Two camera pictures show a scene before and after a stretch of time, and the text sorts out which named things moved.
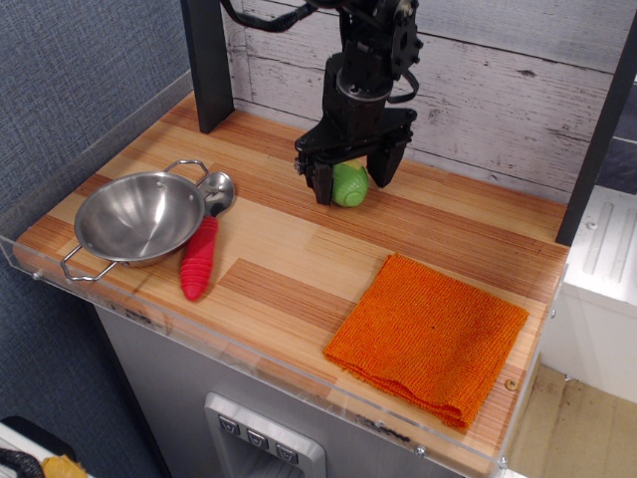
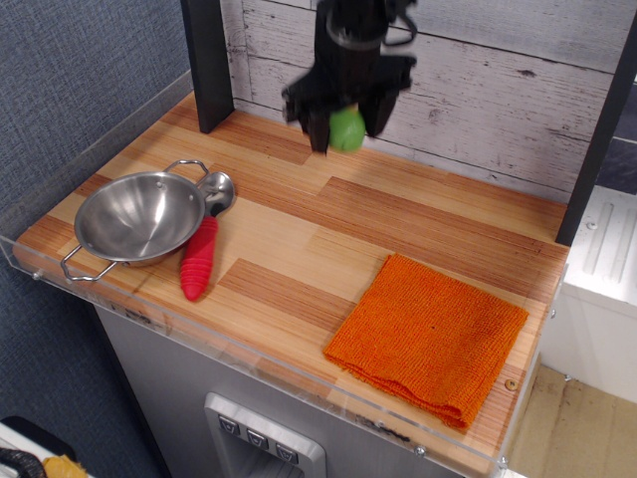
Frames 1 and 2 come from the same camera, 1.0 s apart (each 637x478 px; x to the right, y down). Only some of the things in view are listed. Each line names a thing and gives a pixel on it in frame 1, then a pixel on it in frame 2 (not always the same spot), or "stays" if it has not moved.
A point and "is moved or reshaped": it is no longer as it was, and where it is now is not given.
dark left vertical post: x=206 y=35 stays
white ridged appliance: x=591 y=337 stays
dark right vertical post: x=596 y=154 stays
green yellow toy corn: x=349 y=183 is moved or reshaped
